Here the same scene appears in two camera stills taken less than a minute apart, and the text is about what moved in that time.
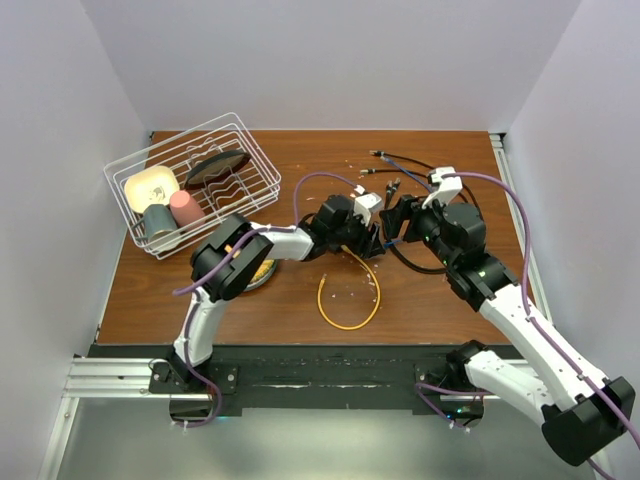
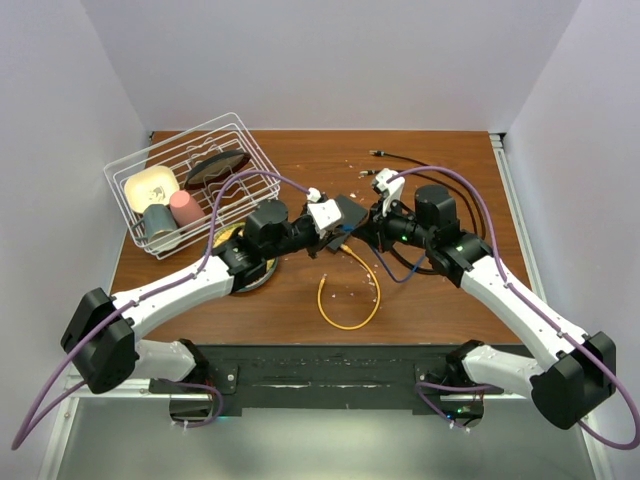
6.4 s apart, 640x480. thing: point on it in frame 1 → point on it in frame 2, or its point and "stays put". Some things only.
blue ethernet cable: [416, 177] → [350, 227]
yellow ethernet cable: [379, 294] stays put
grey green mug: [158, 221] stays put
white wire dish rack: [178, 190] stays put
